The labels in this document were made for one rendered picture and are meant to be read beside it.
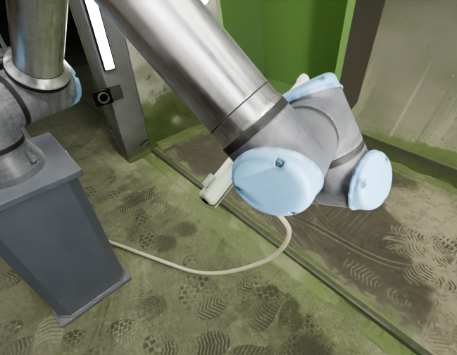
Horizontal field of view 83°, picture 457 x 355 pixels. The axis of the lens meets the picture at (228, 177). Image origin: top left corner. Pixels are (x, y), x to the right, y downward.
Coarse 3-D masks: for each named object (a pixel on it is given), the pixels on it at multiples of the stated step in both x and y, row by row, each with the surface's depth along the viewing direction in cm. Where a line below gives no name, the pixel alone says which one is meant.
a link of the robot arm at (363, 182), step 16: (352, 160) 37; (368, 160) 37; (384, 160) 39; (336, 176) 39; (352, 176) 37; (368, 176) 37; (384, 176) 39; (320, 192) 43; (336, 192) 40; (352, 192) 38; (368, 192) 37; (384, 192) 39; (352, 208) 40; (368, 208) 39
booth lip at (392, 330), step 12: (180, 168) 175; (192, 180) 166; (228, 204) 149; (240, 216) 143; (252, 228) 139; (276, 240) 130; (288, 252) 125; (300, 264) 122; (324, 276) 116; (336, 288) 112; (348, 300) 109; (372, 312) 104; (384, 324) 101; (396, 336) 98; (408, 348) 96; (420, 348) 95
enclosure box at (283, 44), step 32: (224, 0) 117; (256, 0) 134; (288, 0) 128; (320, 0) 119; (352, 0) 82; (384, 0) 104; (256, 32) 144; (288, 32) 139; (320, 32) 129; (352, 32) 91; (256, 64) 157; (288, 64) 152; (320, 64) 139; (352, 64) 106; (352, 96) 127
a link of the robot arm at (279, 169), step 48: (96, 0) 26; (144, 0) 24; (192, 0) 25; (144, 48) 26; (192, 48) 24; (240, 48) 27; (192, 96) 26; (240, 96) 25; (240, 144) 27; (288, 144) 26; (336, 144) 32; (240, 192) 29; (288, 192) 26
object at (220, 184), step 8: (296, 80) 78; (304, 80) 77; (224, 168) 65; (208, 176) 64; (216, 176) 65; (224, 176) 64; (208, 184) 64; (216, 184) 63; (224, 184) 64; (232, 184) 65; (200, 192) 64; (208, 192) 62; (216, 192) 63; (224, 192) 64; (208, 200) 62; (216, 200) 63
